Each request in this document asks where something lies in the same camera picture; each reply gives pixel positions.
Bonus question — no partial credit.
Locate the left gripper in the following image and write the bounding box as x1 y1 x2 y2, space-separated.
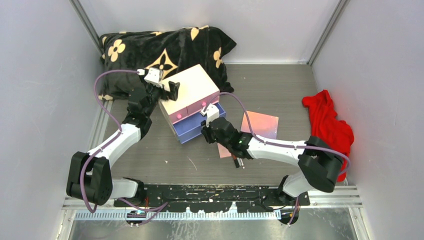
142 76 180 118

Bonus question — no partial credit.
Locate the white drawer organizer box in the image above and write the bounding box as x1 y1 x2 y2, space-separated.
159 64 224 131

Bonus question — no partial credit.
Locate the holographic pink palette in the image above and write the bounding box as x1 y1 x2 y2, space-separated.
247 111 279 139

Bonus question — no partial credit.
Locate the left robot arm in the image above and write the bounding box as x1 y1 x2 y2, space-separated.
66 81 181 207

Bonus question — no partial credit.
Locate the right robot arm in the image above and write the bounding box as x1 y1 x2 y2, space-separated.
200 117 343 206

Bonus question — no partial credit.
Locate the red makeup pencil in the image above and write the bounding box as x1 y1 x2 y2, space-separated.
231 154 240 168

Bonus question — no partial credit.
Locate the white makeup pencil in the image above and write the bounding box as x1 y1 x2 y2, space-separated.
237 158 245 169

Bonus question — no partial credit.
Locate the small pink compact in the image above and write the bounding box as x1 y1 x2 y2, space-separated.
217 143 232 159

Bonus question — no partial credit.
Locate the black floral plush blanket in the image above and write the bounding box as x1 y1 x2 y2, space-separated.
96 25 237 100

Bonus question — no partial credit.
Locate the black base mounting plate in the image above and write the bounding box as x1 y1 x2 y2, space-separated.
110 184 310 213

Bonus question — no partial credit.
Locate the red cloth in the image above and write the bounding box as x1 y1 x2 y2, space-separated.
301 89 355 183

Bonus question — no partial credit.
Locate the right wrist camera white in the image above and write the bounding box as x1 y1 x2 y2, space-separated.
200 103 220 127

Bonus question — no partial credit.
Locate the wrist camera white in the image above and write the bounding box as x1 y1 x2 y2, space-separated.
136 67 164 89
200 103 220 127

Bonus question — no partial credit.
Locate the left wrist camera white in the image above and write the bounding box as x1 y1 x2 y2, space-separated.
136 67 164 89

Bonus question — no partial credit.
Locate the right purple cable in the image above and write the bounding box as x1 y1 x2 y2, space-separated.
202 92 351 226

